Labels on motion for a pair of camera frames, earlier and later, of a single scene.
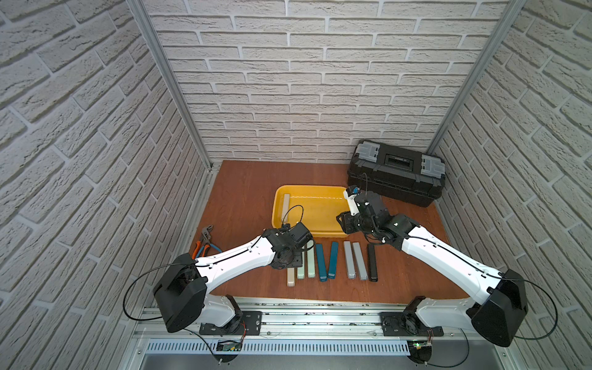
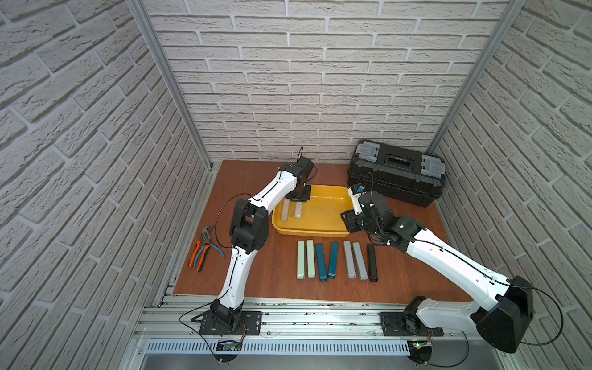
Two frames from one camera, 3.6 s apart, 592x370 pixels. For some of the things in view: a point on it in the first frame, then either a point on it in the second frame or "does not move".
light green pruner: x=311 y=259 does not move
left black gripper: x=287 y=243 -> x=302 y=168
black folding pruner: x=372 y=269 does not move
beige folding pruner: x=286 y=205 does not move
